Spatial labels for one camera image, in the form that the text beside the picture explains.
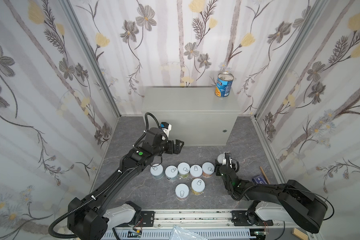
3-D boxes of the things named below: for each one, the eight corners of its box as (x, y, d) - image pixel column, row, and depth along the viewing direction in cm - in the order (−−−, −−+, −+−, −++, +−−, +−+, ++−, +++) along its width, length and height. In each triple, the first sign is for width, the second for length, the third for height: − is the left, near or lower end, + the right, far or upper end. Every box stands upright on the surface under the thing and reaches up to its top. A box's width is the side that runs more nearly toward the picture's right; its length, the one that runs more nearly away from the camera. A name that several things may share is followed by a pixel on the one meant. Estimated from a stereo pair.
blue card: (253, 184, 88) (255, 182, 86) (251, 176, 91) (252, 175, 89) (265, 184, 88) (267, 182, 86) (262, 176, 91) (264, 175, 89)
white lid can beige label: (189, 180, 89) (190, 176, 84) (189, 169, 94) (190, 164, 89) (201, 180, 89) (202, 176, 84) (200, 169, 94) (201, 164, 89)
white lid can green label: (177, 178, 90) (177, 174, 85) (178, 166, 95) (177, 162, 90) (189, 178, 90) (189, 174, 85) (189, 166, 95) (189, 162, 90)
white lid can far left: (151, 179, 89) (149, 175, 85) (152, 168, 94) (151, 163, 89) (163, 179, 89) (162, 175, 85) (164, 168, 94) (163, 163, 89)
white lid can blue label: (165, 181, 89) (164, 177, 84) (166, 169, 93) (165, 165, 88) (178, 181, 89) (177, 177, 84) (178, 169, 94) (178, 165, 89)
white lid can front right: (191, 195, 84) (191, 191, 79) (190, 182, 89) (191, 178, 84) (204, 195, 84) (205, 191, 79) (203, 182, 89) (204, 178, 84)
